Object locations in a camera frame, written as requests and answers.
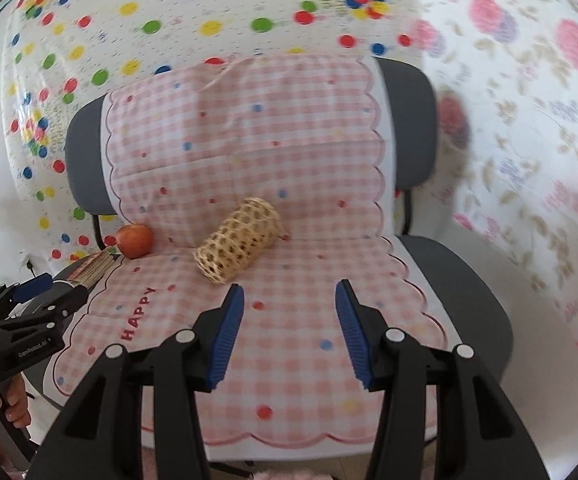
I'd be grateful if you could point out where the red apple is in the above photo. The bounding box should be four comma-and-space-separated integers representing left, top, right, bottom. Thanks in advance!
115, 224, 154, 260

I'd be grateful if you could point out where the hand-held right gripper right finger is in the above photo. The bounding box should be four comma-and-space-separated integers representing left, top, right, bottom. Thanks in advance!
335, 279, 534, 480

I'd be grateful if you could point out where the pink checked cushion cover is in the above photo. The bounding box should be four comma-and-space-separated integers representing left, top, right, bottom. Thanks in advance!
51, 55, 450, 448

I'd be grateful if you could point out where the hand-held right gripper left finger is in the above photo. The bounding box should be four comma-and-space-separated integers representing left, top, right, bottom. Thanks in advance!
34, 284, 246, 480

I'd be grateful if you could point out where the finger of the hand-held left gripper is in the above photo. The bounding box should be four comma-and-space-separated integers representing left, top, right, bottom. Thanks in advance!
51, 280, 90, 313
0, 272, 54, 308

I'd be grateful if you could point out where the polka dot cloth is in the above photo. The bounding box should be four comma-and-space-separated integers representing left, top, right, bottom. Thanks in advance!
0, 0, 420, 271

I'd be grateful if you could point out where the floral cloth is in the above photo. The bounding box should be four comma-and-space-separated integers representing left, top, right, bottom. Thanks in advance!
394, 0, 578, 411

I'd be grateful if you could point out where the woven bamboo basket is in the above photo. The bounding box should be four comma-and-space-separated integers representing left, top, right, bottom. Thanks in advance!
193, 197, 284, 283

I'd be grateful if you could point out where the old brown book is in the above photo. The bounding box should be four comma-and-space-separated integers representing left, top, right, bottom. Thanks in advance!
66, 247, 120, 288

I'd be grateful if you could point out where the grey office chair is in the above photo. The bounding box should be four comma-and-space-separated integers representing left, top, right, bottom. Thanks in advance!
44, 57, 514, 480

